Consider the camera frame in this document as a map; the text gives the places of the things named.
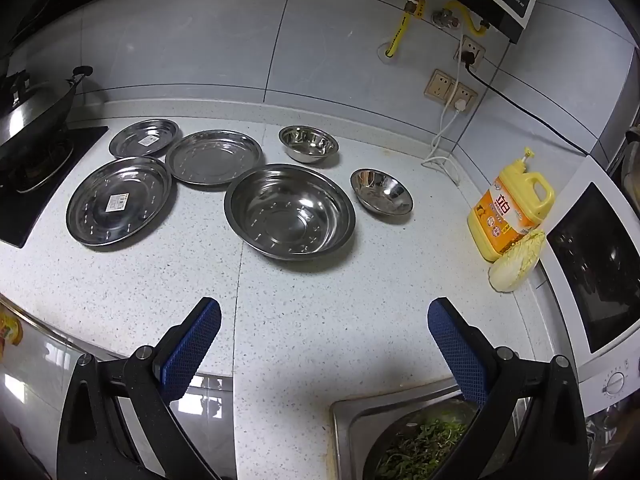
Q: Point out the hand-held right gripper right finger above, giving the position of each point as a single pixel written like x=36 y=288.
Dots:
x=457 y=355

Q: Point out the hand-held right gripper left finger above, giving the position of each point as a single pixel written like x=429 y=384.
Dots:
x=192 y=350

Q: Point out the small shallow steel bowl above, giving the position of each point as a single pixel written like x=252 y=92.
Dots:
x=380 y=190

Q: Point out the green leafy vegetables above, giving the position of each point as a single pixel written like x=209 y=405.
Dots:
x=420 y=442

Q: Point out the napa cabbage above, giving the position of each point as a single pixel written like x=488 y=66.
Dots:
x=515 y=265

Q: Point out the steel sink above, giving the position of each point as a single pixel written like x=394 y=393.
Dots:
x=350 y=425

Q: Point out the steel basin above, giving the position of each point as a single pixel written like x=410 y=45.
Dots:
x=372 y=452

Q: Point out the yellow detergent bottle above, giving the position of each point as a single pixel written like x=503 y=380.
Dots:
x=505 y=215

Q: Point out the grey cabinet front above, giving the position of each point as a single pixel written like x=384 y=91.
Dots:
x=35 y=380

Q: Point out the white microwave oven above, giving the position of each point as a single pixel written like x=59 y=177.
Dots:
x=595 y=270

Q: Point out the large labelled steel plate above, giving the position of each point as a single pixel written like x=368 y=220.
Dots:
x=97 y=212

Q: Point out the large steel bowl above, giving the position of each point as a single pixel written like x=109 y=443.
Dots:
x=290 y=210

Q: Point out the red yellow sticker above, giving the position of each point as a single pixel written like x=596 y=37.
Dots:
x=10 y=330

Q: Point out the plain steel plate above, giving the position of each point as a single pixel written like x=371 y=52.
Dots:
x=215 y=160

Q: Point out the small labelled steel plate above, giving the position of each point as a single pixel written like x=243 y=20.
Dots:
x=129 y=141

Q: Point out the black gas stove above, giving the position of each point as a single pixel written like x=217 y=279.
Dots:
x=20 y=210

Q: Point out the small deep steel bowl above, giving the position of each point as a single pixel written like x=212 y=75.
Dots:
x=307 y=142

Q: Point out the black wok on stove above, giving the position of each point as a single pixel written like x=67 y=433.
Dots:
x=35 y=110

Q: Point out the silver pipe valve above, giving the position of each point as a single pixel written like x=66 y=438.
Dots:
x=445 y=18

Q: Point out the beige wall socket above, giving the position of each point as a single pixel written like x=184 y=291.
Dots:
x=477 y=50
x=469 y=94
x=440 y=85

